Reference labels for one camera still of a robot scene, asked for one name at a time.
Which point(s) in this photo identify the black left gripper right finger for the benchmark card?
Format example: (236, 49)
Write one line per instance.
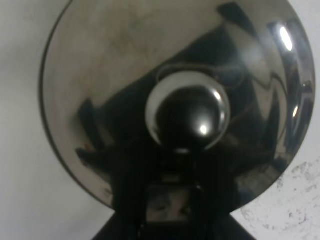
(220, 220)

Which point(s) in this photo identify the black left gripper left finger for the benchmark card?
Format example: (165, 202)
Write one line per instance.
(120, 217)

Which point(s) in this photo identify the stainless steel teapot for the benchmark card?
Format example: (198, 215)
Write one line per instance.
(177, 111)

